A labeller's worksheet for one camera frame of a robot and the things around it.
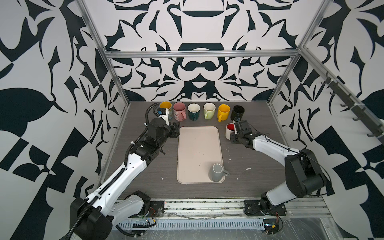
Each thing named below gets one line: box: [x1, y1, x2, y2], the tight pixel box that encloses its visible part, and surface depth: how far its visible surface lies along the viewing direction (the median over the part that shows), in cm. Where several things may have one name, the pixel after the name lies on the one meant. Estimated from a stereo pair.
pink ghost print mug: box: [173, 102, 187, 122], surface depth 104 cm
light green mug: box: [203, 102, 216, 120], surface depth 107 cm
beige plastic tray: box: [177, 126, 225, 184], surface depth 95 cm
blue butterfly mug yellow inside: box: [159, 101, 174, 120], surface depth 107 cm
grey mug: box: [211, 163, 230, 183], surface depth 79 cm
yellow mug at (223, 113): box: [217, 104, 231, 123], surface depth 107 cm
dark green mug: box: [187, 103, 201, 122], surface depth 104 cm
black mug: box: [230, 105, 245, 121], surface depth 107 cm
